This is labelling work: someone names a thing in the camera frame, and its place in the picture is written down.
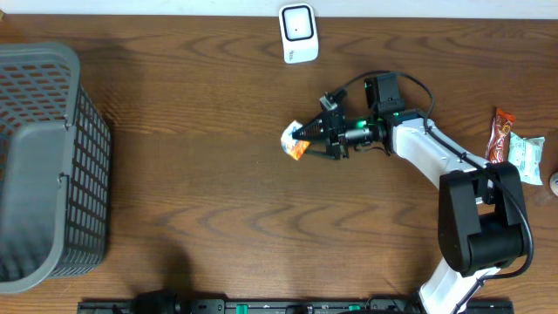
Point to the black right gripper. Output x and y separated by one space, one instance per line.
331 124

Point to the orange small box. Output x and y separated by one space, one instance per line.
292 147

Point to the red chocolate bar wrapper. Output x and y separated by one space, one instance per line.
500 128

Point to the mint green wipes packet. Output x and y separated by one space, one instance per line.
526 155

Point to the green lid jar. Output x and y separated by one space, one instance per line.
553 183

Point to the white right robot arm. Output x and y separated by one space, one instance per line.
483 230

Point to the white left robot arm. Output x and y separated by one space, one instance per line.
168 302

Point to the white barcode scanner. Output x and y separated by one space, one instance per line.
299 34

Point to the grey plastic basket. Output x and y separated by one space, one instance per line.
56 152

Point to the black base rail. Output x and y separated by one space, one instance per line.
375 305

